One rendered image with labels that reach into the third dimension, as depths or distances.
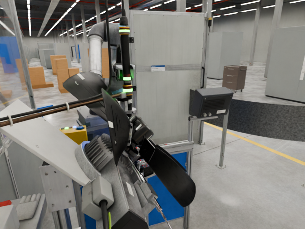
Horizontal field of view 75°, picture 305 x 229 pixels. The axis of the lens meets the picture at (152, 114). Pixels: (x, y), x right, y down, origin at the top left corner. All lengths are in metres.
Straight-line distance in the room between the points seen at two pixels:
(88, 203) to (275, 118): 2.26
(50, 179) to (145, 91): 2.18
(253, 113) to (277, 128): 0.29
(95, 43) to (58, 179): 0.81
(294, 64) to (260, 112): 4.56
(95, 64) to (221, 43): 9.55
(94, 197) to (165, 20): 2.55
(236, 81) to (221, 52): 3.26
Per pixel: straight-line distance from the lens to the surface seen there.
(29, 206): 1.12
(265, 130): 2.63
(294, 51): 7.03
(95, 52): 1.27
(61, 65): 8.29
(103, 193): 0.61
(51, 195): 0.89
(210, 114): 1.52
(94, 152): 0.83
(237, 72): 7.57
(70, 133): 1.30
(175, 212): 1.92
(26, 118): 0.69
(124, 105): 0.90
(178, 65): 2.96
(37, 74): 9.99
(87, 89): 0.87
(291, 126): 2.64
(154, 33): 2.83
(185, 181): 0.74
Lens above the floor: 1.54
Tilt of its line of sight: 18 degrees down
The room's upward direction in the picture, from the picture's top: 1 degrees counter-clockwise
